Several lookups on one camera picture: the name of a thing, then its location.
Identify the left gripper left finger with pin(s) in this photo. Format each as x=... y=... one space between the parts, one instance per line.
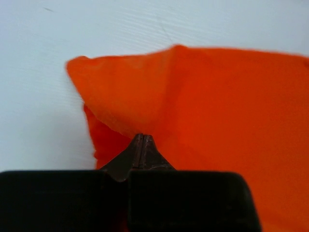
x=69 y=201

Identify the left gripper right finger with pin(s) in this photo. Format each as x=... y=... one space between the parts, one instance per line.
x=161 y=199

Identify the orange t shirt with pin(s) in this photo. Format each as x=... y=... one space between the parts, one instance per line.
x=209 y=109

